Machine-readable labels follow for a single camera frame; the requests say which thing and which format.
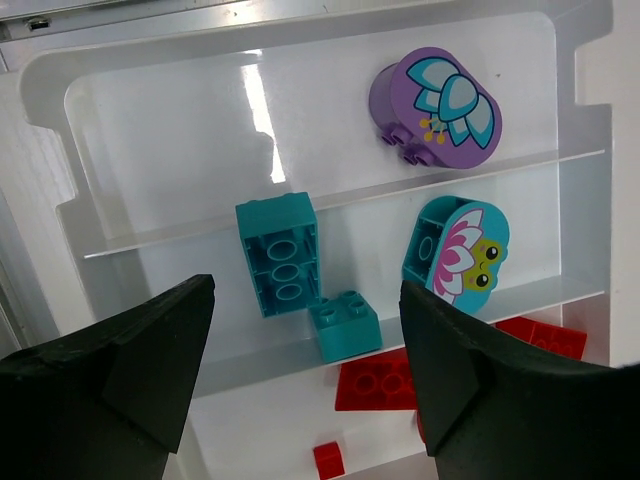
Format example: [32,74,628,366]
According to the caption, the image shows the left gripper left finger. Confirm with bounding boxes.
[1,274,215,479]

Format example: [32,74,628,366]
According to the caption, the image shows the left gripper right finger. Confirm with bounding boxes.
[399,281,639,479]

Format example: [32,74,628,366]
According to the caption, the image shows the red curved brick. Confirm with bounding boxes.
[495,316,587,361]

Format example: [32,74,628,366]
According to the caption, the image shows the red long brick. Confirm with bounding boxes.
[334,348,417,412]

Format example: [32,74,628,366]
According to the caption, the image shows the teal frog brick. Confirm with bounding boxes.
[401,195,510,314]

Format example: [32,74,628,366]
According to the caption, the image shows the teal small brick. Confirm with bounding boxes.
[309,290,383,364]

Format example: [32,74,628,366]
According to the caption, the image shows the tiny red brick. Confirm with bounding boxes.
[313,441,345,480]

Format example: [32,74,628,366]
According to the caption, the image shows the purple paw brick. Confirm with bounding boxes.
[368,47,503,169]

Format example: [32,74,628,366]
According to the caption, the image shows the white divided tray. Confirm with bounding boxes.
[1,1,613,479]

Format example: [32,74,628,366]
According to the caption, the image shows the aluminium frame rail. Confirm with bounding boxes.
[1,1,349,62]

